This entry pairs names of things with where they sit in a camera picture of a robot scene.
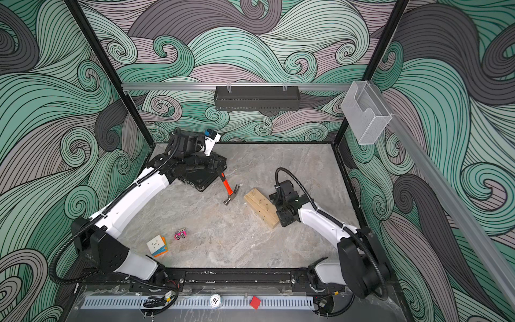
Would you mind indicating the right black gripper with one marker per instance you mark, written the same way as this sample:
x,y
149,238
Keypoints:
x,y
283,218

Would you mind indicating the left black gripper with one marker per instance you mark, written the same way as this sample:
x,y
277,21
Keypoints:
x,y
212,160

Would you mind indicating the wooden block with nails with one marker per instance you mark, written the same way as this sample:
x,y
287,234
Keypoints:
x,y
262,207

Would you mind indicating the claw hammer orange black handle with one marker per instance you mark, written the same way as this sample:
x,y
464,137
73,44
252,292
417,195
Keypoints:
x,y
231,191

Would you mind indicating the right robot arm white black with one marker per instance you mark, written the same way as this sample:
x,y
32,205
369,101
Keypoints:
x,y
361,264

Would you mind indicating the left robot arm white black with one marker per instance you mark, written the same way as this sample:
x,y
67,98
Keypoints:
x,y
96,238

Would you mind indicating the black hard case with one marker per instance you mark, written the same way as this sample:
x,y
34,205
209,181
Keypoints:
x,y
186,172

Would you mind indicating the pink toy car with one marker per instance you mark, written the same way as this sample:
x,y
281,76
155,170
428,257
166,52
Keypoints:
x,y
180,234

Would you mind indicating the rubiks cube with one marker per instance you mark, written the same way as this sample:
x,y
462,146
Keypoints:
x,y
157,246

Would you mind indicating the red cube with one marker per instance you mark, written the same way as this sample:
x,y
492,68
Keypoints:
x,y
255,303

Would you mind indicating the white round knob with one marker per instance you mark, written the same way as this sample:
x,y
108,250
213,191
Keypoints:
x,y
215,301

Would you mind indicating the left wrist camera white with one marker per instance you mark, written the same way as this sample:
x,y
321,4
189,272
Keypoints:
x,y
211,138

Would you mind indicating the black wall tray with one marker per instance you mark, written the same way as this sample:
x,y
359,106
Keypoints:
x,y
257,98

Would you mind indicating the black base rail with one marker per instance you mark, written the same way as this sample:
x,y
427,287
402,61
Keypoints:
x,y
194,279

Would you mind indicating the clear mesh wall holder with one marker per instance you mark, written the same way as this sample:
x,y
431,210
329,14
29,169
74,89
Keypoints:
x,y
366,110

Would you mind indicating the aluminium wall rail back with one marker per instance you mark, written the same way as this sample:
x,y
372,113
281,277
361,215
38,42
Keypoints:
x,y
185,86

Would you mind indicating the aluminium wall rail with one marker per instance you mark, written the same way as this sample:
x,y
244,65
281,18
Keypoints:
x,y
185,86
490,256

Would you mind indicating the aluminium wall rail right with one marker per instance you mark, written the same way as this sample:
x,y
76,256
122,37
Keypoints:
x,y
490,256

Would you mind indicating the white slotted cable duct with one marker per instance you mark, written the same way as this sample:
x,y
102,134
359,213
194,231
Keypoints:
x,y
201,302

